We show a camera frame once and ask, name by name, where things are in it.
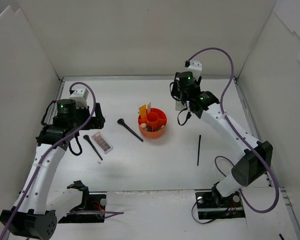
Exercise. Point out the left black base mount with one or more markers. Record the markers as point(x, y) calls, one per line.
point(90, 201)

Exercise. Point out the orange round organizer container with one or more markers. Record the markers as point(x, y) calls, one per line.
point(154, 119)

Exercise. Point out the orange sunscreen tube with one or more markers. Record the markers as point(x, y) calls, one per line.
point(143, 112)

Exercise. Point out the dark green round compact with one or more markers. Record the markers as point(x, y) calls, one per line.
point(149, 129)

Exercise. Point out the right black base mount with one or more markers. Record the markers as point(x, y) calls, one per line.
point(207, 209)

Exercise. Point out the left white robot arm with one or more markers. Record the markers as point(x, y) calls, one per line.
point(30, 217)

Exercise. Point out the beige concealer tube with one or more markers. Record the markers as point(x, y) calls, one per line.
point(149, 107)

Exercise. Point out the brown eyeshadow palette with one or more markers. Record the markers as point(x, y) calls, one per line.
point(101, 142)

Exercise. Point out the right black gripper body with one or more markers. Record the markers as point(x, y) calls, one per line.
point(180, 99)

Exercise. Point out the large black makeup brush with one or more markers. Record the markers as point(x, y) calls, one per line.
point(122, 123)

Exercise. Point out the small black makeup brush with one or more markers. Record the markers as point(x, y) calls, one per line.
point(87, 138)

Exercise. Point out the beige makeup sponge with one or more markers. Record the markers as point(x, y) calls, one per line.
point(143, 125)

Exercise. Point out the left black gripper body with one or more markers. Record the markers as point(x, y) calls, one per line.
point(95, 119)

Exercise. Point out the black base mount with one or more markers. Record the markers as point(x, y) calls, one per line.
point(90, 201)
point(207, 209)

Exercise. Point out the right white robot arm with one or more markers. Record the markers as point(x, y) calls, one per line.
point(254, 156)

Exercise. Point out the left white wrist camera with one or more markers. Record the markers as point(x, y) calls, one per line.
point(80, 96)

